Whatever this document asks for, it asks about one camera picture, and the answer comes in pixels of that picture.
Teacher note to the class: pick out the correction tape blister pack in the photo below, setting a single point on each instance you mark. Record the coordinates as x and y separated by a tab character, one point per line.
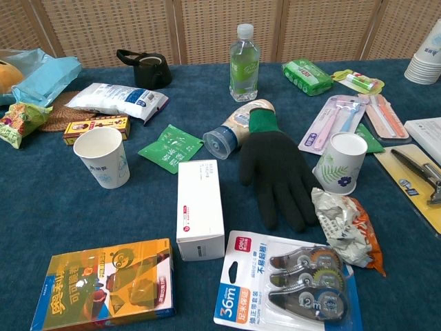
248	276

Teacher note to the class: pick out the black green work glove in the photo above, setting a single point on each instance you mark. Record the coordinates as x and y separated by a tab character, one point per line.
275	172

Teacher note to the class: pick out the yellow orange snack box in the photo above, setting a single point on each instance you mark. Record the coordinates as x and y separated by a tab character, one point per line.
103	286

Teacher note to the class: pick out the clear water bottle green label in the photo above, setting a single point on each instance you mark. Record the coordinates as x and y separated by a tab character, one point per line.
244	69

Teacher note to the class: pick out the stack of white paper cups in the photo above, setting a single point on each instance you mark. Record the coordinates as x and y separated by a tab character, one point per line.
425	65

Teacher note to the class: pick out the white paper cup fern print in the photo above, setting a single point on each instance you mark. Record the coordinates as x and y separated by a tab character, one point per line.
339	165

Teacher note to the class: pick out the green sachet white text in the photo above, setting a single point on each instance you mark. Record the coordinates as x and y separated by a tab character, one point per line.
172	148

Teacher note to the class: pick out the plain green sachet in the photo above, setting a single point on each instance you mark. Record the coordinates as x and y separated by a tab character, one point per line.
375	144

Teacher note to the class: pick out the crumpled silver orange wrapper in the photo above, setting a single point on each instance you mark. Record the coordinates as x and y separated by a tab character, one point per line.
344	227

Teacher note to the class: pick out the small yellow red box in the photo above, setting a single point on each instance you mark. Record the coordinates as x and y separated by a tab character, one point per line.
86	125

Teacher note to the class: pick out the razor on yellow card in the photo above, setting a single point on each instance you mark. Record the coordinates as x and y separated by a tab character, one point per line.
406	179

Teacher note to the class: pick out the black tape roll holder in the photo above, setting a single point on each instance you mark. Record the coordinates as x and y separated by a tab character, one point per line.
151	76

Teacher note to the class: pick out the white rectangular carton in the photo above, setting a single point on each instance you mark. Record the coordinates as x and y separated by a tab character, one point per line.
200	207

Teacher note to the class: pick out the lip balm blister pack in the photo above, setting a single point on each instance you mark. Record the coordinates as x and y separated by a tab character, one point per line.
358	81

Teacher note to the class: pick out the orange pink razor pack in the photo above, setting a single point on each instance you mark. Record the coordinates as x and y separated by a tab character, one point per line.
386	117

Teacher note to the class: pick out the woven folding screen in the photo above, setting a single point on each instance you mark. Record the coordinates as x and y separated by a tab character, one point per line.
138	27

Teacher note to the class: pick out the green yellow snack packet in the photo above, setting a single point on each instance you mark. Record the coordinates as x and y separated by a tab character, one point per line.
20	124

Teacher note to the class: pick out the white paper cup blue print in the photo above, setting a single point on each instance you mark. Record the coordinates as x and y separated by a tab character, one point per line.
103	162

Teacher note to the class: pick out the green tissue pack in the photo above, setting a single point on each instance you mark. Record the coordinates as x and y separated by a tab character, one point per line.
306	77

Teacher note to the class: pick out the round woven coaster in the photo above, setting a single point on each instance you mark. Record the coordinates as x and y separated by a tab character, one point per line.
58	117

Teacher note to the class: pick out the beige squeeze sauce bottle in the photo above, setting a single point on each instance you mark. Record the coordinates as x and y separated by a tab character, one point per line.
227	127

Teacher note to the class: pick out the pink blue toothbrush pack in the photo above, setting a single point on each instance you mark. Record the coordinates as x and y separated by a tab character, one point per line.
327	120

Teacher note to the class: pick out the white blue powder bag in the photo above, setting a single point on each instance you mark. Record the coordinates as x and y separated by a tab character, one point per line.
113	98

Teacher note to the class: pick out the light blue hamster tissue bag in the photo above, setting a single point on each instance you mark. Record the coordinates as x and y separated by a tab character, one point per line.
44	79

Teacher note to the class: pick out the flat white paper box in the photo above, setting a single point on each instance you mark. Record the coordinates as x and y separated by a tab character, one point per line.
427	132

